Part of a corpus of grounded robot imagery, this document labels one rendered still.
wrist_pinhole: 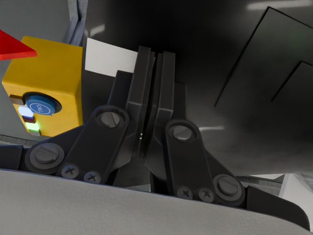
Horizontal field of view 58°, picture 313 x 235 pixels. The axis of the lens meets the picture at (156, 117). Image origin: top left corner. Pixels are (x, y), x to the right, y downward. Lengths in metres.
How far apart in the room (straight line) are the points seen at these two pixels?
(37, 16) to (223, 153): 1.10
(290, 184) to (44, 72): 0.38
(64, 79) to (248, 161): 0.29
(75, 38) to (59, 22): 0.65
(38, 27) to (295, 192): 1.01
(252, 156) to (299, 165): 0.04
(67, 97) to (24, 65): 0.08
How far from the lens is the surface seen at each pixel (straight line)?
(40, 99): 0.42
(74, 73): 0.42
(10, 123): 0.97
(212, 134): 0.17
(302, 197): 0.48
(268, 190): 0.99
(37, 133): 0.53
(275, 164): 0.21
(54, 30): 1.17
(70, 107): 0.43
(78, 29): 0.57
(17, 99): 0.44
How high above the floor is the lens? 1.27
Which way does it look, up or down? 30 degrees down
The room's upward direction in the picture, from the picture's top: 172 degrees counter-clockwise
